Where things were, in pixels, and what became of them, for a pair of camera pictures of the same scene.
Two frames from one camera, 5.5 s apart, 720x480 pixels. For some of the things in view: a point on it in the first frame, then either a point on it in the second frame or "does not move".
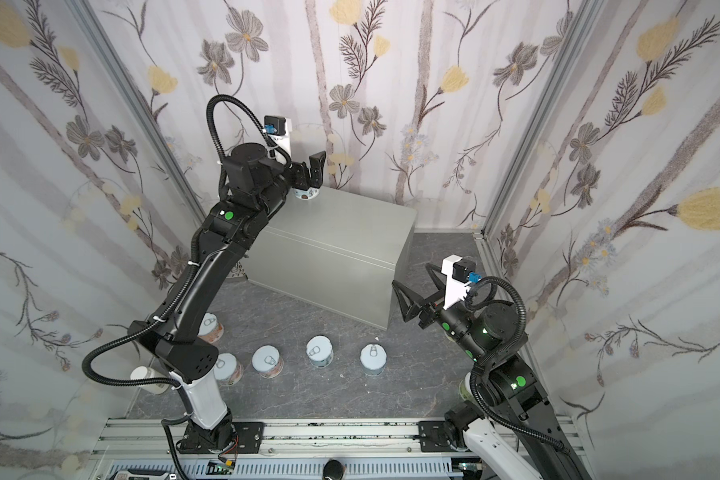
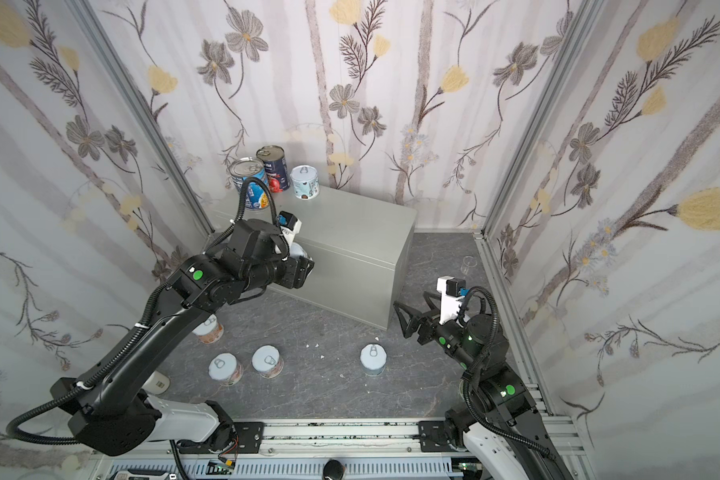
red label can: [267, 361] does not move
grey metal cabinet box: [337, 250] does not move
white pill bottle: [144, 372] does not move
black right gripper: [428, 311] to [426, 328]
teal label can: [320, 350] to [297, 251]
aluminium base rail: [295, 449] does not move
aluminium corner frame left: [138, 109] does not move
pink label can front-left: [228, 370] does not move
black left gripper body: [297, 176] to [300, 271]
